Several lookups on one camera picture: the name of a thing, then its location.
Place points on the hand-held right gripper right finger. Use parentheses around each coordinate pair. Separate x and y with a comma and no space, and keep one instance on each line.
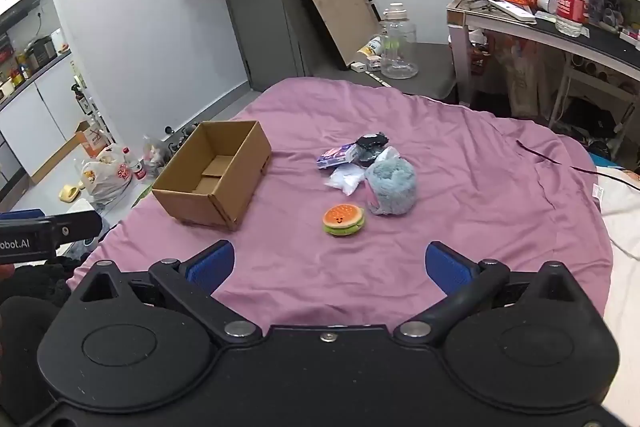
(445,267)

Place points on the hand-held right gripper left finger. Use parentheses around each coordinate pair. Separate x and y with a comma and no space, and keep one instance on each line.
(210,264)

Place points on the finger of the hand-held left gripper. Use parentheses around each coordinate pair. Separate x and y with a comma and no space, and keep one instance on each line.
(75,227)

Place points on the brown cardboard box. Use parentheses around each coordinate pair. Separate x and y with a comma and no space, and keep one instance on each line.
(200,202)

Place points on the blue fluffy plush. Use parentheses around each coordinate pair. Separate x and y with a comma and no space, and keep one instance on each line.
(392,182)

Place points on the burger plush toy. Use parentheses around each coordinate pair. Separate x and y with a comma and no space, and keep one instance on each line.
(344,221)

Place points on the black beaded item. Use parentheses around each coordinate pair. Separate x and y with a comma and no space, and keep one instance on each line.
(372,147)

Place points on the yellow slippers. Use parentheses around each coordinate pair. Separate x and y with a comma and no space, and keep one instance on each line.
(70,193)

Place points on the dark cloth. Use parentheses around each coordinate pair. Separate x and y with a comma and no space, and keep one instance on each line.
(30,282)

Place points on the printed white plastic bag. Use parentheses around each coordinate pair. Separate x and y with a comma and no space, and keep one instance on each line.
(105,179)

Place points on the red-capped bottle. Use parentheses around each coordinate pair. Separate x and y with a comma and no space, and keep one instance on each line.
(136,167)

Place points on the orange and white carton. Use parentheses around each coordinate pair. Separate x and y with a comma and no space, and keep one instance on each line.
(92,141)

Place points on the white kitchen cabinet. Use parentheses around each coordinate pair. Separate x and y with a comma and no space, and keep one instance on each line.
(35,127)

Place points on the clear plastic bag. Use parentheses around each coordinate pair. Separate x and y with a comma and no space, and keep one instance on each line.
(155,154)

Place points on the black spray bottle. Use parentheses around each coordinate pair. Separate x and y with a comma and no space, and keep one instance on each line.
(84,102)

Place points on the black shoes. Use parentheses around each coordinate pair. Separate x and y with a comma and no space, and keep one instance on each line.
(180,139)

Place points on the purple tissue packet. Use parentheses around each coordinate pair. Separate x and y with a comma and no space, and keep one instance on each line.
(336,156)

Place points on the rice cooker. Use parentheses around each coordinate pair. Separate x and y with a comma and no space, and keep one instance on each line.
(41,54)

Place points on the white bedding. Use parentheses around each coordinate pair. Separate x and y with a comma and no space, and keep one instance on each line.
(622,307)

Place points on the thin patterned strip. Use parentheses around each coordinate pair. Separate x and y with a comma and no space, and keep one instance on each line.
(380,80)

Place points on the small white box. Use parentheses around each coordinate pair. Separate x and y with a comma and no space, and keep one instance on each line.
(375,63)

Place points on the white charger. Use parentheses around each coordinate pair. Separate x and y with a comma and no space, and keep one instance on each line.
(357,68)

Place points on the clear glass jar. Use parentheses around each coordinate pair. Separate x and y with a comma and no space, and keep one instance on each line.
(399,52)

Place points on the white and yellow bottle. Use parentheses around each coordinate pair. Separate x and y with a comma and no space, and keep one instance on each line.
(369,48)

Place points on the grey desk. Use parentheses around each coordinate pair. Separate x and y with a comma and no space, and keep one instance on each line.
(550,38)

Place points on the flat black-framed cardboard box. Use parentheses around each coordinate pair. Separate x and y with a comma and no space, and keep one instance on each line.
(335,7)

